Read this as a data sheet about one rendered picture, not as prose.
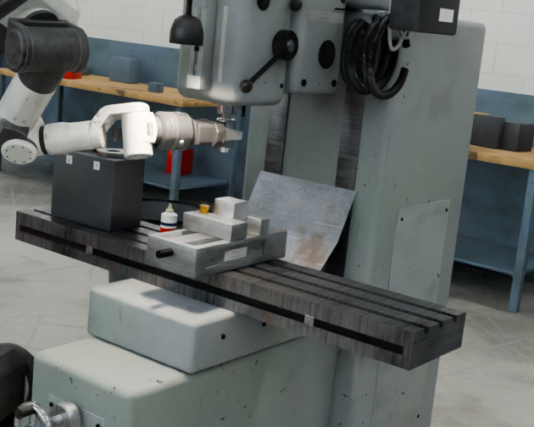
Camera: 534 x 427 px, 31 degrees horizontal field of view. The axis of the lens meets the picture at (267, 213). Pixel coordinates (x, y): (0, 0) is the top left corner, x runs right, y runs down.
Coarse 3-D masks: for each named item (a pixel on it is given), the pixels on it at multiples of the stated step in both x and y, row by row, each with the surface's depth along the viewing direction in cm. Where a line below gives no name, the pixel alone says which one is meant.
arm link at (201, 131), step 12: (180, 120) 220; (192, 120) 223; (204, 120) 228; (180, 132) 219; (192, 132) 223; (204, 132) 222; (216, 132) 223; (180, 144) 221; (192, 144) 224; (204, 144) 223; (216, 144) 224
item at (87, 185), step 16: (64, 160) 256; (80, 160) 252; (96, 160) 249; (112, 160) 246; (128, 160) 250; (144, 160) 255; (64, 176) 256; (80, 176) 253; (96, 176) 250; (112, 176) 247; (128, 176) 251; (64, 192) 257; (80, 192) 254; (96, 192) 250; (112, 192) 247; (128, 192) 252; (64, 208) 258; (80, 208) 254; (96, 208) 251; (112, 208) 248; (128, 208) 254; (96, 224) 252; (112, 224) 250; (128, 224) 255
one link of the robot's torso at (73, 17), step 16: (0, 0) 199; (16, 0) 197; (32, 0) 197; (48, 0) 199; (64, 0) 203; (0, 16) 198; (16, 16) 199; (32, 16) 198; (48, 16) 200; (64, 16) 204; (0, 32) 204; (0, 48) 210
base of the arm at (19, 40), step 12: (12, 24) 193; (24, 24) 196; (36, 24) 198; (48, 24) 199; (60, 24) 201; (72, 24) 201; (12, 36) 192; (24, 36) 189; (84, 36) 198; (12, 48) 192; (24, 48) 189; (84, 48) 197; (12, 60) 193; (24, 60) 190; (84, 60) 198; (24, 72) 193; (72, 72) 202
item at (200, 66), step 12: (204, 0) 213; (216, 0) 216; (204, 12) 214; (204, 24) 214; (204, 36) 215; (192, 48) 217; (204, 48) 216; (192, 60) 218; (204, 60) 216; (192, 72) 218; (204, 72) 217; (192, 84) 218; (204, 84) 218
